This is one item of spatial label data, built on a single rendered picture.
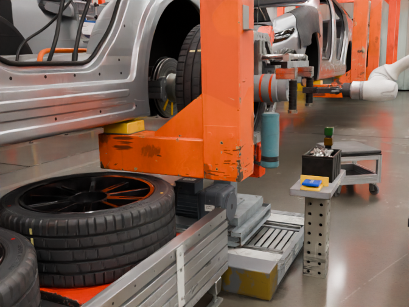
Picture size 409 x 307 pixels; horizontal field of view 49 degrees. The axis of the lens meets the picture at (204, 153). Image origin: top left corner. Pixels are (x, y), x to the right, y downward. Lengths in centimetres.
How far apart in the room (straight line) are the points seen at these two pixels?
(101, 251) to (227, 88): 74
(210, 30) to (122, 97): 48
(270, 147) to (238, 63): 58
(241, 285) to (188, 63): 101
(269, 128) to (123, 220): 91
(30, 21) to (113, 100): 222
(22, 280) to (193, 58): 129
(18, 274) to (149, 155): 91
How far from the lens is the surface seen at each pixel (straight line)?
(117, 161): 200
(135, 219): 151
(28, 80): 157
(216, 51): 171
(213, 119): 173
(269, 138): 211
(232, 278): 198
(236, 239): 222
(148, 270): 136
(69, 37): 415
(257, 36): 222
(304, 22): 511
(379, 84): 229
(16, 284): 115
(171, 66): 248
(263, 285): 194
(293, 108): 204
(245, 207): 238
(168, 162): 186
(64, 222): 148
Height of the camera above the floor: 98
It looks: 11 degrees down
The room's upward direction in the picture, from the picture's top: 1 degrees counter-clockwise
